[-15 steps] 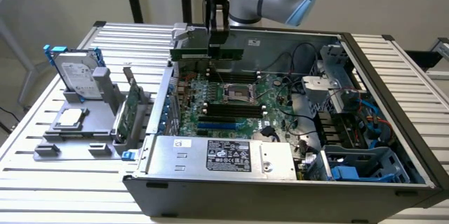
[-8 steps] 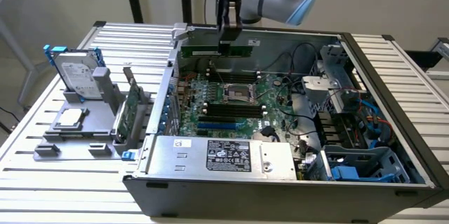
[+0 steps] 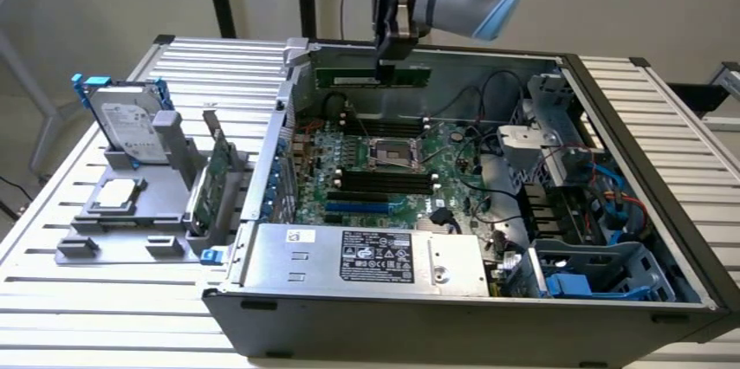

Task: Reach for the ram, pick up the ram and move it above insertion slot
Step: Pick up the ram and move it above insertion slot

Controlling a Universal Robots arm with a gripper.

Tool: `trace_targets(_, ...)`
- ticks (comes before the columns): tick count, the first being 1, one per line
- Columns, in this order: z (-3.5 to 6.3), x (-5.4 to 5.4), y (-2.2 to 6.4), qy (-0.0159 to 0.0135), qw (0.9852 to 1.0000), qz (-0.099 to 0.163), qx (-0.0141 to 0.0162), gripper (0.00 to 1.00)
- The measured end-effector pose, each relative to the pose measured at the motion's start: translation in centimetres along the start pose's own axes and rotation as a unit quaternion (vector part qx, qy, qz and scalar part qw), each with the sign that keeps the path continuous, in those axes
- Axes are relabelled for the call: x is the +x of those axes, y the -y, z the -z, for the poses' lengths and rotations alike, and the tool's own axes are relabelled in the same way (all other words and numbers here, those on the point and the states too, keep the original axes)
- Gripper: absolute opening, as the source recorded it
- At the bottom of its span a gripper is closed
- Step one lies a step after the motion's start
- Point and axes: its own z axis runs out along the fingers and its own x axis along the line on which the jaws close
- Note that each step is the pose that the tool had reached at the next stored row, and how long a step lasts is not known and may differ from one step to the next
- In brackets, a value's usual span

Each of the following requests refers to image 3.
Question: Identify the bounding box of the black looped wire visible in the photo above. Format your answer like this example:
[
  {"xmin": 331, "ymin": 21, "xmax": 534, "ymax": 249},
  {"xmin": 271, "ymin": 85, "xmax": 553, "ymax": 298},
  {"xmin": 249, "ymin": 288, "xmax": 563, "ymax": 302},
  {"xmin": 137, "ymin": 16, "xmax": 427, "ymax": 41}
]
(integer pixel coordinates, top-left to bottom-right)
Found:
[{"xmin": 438, "ymin": 70, "xmax": 526, "ymax": 130}]

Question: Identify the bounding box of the blue disk carrier bracket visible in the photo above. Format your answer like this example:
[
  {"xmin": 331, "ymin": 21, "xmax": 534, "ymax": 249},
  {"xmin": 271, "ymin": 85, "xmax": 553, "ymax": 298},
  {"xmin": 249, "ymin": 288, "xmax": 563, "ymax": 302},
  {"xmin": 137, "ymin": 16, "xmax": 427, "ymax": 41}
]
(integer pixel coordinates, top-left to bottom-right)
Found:
[{"xmin": 69, "ymin": 74, "xmax": 176, "ymax": 111}]

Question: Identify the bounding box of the black expansion slot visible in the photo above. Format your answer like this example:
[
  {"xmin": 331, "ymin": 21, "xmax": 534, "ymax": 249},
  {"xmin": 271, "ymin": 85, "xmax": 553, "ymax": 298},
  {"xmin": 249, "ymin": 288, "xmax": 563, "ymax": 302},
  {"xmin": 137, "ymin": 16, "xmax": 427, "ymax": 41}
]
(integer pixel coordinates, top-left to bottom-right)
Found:
[{"xmin": 325, "ymin": 191, "xmax": 391, "ymax": 205}]

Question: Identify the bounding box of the grey parts rack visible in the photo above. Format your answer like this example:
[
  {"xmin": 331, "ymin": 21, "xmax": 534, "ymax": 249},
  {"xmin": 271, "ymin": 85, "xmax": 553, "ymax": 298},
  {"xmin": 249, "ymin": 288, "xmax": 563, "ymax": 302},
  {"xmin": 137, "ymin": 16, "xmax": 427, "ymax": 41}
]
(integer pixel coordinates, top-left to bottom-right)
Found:
[{"xmin": 54, "ymin": 109, "xmax": 256, "ymax": 267}]

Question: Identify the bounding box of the green RAM stick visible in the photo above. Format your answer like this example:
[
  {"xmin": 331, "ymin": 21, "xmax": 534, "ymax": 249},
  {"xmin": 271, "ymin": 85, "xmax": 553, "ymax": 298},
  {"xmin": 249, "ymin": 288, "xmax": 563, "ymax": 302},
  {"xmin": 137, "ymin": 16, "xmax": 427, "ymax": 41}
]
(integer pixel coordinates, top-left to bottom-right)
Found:
[{"xmin": 313, "ymin": 66, "xmax": 434, "ymax": 90}]

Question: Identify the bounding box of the silver hard disk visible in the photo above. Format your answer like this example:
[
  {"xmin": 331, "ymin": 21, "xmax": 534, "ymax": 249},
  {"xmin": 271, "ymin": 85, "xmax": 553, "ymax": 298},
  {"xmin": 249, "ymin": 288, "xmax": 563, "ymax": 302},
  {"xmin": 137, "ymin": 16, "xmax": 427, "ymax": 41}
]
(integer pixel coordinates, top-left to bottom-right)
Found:
[{"xmin": 90, "ymin": 85, "xmax": 166, "ymax": 167}]

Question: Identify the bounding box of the blue data wire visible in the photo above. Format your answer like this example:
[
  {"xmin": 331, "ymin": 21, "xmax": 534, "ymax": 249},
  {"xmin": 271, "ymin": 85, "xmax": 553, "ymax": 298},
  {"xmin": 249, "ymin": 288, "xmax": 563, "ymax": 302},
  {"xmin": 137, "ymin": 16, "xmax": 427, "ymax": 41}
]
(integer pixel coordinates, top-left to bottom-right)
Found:
[{"xmin": 581, "ymin": 159, "xmax": 629, "ymax": 244}]

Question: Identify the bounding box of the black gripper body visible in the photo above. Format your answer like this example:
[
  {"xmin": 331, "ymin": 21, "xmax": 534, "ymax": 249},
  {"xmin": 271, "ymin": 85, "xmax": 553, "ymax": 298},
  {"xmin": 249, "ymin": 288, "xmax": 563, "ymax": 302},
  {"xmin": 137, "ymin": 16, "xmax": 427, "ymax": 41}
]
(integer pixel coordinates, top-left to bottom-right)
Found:
[{"xmin": 356, "ymin": 0, "xmax": 446, "ymax": 63}]

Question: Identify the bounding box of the silver blue drive cage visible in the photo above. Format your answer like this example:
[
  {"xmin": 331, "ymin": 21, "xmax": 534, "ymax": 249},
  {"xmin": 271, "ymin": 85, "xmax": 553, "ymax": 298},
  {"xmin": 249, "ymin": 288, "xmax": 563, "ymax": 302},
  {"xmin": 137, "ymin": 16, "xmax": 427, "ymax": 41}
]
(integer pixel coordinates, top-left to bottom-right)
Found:
[{"xmin": 527, "ymin": 237, "xmax": 678, "ymax": 301}]

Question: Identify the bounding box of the red wire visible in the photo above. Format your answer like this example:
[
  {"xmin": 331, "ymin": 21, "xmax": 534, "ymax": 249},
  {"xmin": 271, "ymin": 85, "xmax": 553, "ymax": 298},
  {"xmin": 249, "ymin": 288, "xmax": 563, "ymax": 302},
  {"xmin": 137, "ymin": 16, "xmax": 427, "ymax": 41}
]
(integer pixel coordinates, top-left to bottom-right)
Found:
[{"xmin": 599, "ymin": 194, "xmax": 649, "ymax": 234}]

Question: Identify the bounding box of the black open PC case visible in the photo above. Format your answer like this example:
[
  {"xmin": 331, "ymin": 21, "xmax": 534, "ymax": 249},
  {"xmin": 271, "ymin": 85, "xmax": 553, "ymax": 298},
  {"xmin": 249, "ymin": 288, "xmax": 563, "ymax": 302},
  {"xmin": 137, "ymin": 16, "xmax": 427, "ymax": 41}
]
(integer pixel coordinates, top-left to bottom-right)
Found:
[{"xmin": 201, "ymin": 37, "xmax": 740, "ymax": 359}]

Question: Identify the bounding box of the CPU socket metal frame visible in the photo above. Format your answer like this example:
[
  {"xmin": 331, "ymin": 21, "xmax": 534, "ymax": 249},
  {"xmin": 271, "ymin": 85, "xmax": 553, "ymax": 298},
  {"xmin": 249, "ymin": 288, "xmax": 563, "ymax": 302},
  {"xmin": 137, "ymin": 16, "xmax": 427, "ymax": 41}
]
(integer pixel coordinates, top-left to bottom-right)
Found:
[{"xmin": 358, "ymin": 136, "xmax": 430, "ymax": 170}]

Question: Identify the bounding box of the green graphics card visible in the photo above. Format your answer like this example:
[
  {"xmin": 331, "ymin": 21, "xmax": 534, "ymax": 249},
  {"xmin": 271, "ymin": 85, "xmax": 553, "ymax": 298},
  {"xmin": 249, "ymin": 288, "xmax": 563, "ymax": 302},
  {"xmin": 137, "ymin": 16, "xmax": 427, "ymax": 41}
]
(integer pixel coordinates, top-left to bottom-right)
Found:
[{"xmin": 184, "ymin": 108, "xmax": 239, "ymax": 241}]

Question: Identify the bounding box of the silver CPU chip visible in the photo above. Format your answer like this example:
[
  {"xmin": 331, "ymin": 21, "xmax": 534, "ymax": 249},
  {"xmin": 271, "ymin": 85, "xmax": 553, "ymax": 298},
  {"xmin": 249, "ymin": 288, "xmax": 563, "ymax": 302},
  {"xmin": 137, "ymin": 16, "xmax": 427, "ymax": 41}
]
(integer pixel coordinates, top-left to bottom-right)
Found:
[{"xmin": 93, "ymin": 178, "xmax": 144, "ymax": 210}]

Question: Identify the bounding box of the black RAM slot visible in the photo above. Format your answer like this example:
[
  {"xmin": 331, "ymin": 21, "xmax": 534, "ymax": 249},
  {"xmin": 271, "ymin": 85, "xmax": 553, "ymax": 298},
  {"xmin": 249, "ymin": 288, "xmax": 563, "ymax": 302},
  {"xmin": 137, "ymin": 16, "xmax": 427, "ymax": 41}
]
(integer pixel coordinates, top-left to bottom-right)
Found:
[
  {"xmin": 343, "ymin": 121, "xmax": 432, "ymax": 129},
  {"xmin": 343, "ymin": 116, "xmax": 432, "ymax": 125},
  {"xmin": 336, "ymin": 173, "xmax": 435, "ymax": 183},
  {"xmin": 341, "ymin": 126, "xmax": 432, "ymax": 133},
  {"xmin": 333, "ymin": 185, "xmax": 435, "ymax": 197},
  {"xmin": 340, "ymin": 129, "xmax": 432, "ymax": 139},
  {"xmin": 337, "ymin": 167, "xmax": 435, "ymax": 177},
  {"xmin": 335, "ymin": 179, "xmax": 435, "ymax": 190}
]

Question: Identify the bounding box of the green motherboard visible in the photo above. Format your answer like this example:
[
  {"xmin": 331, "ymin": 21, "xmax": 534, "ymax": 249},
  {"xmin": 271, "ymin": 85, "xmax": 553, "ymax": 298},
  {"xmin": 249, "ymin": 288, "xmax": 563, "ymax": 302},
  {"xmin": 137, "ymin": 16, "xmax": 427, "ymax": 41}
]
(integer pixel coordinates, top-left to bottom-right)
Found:
[{"xmin": 287, "ymin": 120, "xmax": 524, "ymax": 260}]

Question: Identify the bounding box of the grey white fan shroud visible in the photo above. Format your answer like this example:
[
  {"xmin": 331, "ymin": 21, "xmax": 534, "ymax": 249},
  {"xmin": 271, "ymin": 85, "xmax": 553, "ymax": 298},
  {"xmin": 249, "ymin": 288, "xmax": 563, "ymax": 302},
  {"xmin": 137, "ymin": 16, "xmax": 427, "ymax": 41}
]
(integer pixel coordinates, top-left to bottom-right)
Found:
[{"xmin": 494, "ymin": 124, "xmax": 546, "ymax": 172}]

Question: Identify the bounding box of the black short wire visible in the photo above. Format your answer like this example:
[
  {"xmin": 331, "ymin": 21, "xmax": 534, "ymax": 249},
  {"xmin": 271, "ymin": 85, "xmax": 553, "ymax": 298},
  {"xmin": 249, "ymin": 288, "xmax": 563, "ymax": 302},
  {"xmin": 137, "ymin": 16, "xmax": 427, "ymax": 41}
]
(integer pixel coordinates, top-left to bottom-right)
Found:
[{"xmin": 434, "ymin": 207, "xmax": 462, "ymax": 235}]

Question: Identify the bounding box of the silver power supply unit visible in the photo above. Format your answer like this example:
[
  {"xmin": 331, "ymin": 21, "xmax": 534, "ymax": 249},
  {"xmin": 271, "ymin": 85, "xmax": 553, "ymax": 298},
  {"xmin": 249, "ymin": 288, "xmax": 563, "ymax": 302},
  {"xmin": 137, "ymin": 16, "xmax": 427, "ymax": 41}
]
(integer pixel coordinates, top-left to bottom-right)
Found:
[{"xmin": 229, "ymin": 223, "xmax": 494, "ymax": 300}]

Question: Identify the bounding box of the silver disk bay cage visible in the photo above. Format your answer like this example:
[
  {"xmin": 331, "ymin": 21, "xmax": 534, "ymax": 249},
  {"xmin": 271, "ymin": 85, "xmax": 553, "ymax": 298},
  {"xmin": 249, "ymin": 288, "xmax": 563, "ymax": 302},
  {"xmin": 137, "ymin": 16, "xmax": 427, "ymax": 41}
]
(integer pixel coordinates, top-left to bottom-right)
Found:
[{"xmin": 507, "ymin": 73, "xmax": 609, "ymax": 191}]

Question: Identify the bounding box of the blue expansion slot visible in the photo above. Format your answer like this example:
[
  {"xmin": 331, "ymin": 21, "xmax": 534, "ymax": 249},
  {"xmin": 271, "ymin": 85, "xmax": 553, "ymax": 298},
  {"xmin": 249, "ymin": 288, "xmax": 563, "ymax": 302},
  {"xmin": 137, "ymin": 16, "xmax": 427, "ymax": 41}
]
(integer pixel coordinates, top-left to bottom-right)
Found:
[{"xmin": 324, "ymin": 201, "xmax": 391, "ymax": 215}]

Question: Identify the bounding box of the black floor cable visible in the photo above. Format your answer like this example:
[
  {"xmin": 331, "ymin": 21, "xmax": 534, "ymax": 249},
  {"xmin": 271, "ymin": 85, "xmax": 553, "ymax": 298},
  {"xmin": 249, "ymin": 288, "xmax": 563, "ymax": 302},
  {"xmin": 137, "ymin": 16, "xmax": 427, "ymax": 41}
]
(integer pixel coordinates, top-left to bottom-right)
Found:
[{"xmin": 0, "ymin": 174, "xmax": 34, "ymax": 219}]

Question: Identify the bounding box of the black and silver side table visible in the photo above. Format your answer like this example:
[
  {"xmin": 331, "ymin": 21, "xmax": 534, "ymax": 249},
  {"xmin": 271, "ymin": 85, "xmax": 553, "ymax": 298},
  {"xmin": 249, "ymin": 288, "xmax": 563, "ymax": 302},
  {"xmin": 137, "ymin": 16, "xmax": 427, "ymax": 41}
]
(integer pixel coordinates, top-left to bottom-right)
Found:
[{"xmin": 663, "ymin": 60, "xmax": 740, "ymax": 132}]

